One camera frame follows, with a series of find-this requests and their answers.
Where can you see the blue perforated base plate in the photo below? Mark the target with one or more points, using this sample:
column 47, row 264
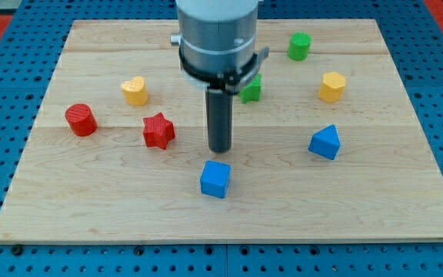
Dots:
column 29, row 51

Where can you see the red star block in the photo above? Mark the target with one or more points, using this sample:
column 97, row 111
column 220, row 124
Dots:
column 158, row 131

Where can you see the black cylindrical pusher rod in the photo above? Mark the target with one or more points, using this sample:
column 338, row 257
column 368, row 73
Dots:
column 219, row 120

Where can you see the blue triangle block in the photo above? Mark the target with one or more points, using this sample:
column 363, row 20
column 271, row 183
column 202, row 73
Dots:
column 326, row 142

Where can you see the blue cube block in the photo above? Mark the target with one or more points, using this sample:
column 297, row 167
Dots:
column 214, row 180

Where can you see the yellow heart block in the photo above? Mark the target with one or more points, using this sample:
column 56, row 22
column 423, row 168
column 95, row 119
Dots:
column 135, row 91

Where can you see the wooden board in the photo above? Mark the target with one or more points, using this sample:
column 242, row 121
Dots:
column 110, row 188

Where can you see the red cylinder block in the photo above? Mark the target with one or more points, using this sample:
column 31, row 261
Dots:
column 81, row 119

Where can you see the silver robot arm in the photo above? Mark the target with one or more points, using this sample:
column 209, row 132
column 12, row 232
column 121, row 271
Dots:
column 216, row 48

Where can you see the green star block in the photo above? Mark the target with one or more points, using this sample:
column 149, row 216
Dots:
column 252, row 92

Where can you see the yellow hexagon block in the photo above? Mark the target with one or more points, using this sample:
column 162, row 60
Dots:
column 332, row 87

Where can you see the green cylinder block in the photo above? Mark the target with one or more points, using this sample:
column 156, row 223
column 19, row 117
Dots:
column 299, row 46

